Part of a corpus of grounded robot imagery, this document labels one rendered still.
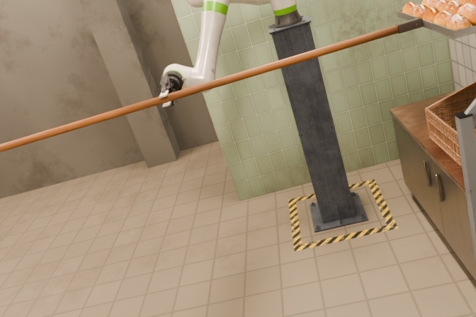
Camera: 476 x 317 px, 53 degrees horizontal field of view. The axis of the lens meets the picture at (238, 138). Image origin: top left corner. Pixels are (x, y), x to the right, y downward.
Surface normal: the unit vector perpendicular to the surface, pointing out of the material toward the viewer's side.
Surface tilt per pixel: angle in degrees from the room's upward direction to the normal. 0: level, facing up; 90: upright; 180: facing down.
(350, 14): 90
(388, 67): 90
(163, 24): 90
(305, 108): 90
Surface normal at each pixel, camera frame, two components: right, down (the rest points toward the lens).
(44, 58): -0.04, 0.38
